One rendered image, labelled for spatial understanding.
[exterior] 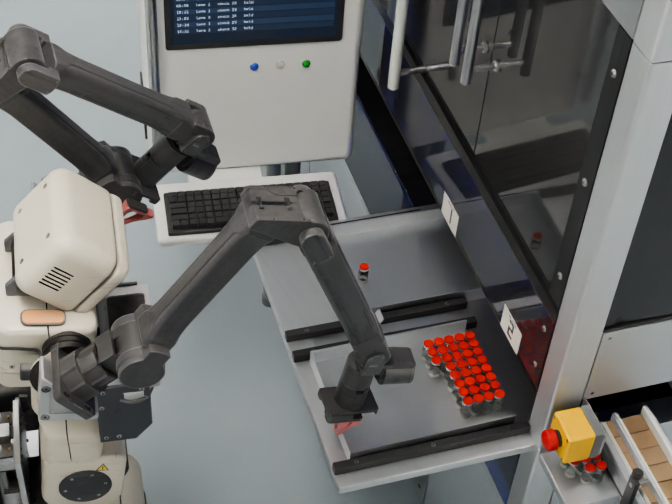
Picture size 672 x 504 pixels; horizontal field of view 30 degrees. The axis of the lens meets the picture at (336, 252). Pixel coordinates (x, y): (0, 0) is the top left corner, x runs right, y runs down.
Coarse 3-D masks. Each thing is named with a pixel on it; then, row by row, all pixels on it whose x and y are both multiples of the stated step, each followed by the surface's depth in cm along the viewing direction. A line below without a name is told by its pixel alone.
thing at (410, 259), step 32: (352, 224) 280; (384, 224) 283; (416, 224) 286; (352, 256) 277; (384, 256) 278; (416, 256) 278; (448, 256) 279; (384, 288) 271; (416, 288) 271; (448, 288) 272; (480, 288) 268
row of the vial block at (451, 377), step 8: (440, 344) 254; (440, 352) 253; (448, 360) 251; (448, 368) 250; (448, 376) 251; (456, 376) 249; (448, 384) 251; (456, 384) 247; (456, 392) 248; (464, 392) 246; (456, 400) 248; (464, 400) 244; (472, 400) 244; (464, 408) 245; (464, 416) 246
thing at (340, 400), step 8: (344, 384) 228; (320, 392) 233; (328, 392) 234; (336, 392) 232; (344, 392) 229; (352, 392) 228; (360, 392) 229; (368, 392) 236; (328, 400) 232; (336, 400) 232; (344, 400) 230; (352, 400) 230; (360, 400) 230; (368, 400) 235; (328, 408) 231; (336, 408) 231; (344, 408) 231; (352, 408) 231; (360, 408) 233; (368, 408) 233; (376, 408) 234; (328, 416) 230
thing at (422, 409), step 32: (320, 352) 253; (416, 352) 258; (320, 384) 249; (416, 384) 252; (384, 416) 246; (416, 416) 247; (448, 416) 247; (480, 416) 248; (512, 416) 244; (352, 448) 240; (384, 448) 238
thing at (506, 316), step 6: (504, 306) 247; (504, 312) 247; (504, 318) 248; (510, 318) 245; (504, 324) 248; (510, 324) 245; (504, 330) 249; (516, 330) 243; (516, 336) 243; (510, 342) 247; (516, 342) 244; (516, 348) 244; (516, 354) 245
